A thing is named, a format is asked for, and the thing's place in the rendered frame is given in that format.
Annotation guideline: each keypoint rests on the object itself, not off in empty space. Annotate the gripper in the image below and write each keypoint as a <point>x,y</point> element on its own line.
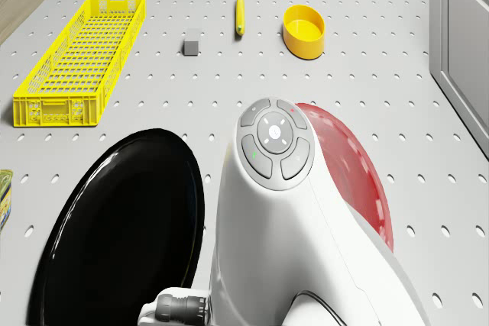
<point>179,307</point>

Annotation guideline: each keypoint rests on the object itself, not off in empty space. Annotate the yellow bowl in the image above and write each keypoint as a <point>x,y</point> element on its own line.
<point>305,41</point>

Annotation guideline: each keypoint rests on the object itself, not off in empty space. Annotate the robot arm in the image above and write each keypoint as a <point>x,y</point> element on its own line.
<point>282,234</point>

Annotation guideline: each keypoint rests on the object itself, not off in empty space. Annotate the black plate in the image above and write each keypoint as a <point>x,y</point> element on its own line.
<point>122,219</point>

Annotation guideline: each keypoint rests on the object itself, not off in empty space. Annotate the red plate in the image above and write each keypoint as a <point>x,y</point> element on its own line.
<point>355,173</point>

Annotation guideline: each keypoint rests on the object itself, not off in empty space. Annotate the yellow basket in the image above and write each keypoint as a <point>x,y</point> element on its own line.
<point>53,112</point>

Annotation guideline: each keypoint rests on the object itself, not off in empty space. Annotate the grey cube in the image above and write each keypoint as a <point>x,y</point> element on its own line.
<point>191,47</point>

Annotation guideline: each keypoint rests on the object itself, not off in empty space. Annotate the banana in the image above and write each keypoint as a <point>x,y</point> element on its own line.
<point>240,13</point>

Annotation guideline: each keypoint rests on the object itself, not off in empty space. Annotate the white cabinet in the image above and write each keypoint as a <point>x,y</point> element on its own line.
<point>464,36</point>

